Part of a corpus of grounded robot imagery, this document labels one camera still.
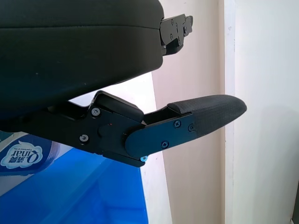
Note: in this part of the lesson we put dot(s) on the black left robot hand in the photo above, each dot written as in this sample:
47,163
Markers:
70,58

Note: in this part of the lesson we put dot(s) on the blue plastic tray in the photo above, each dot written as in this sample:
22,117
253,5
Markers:
93,191

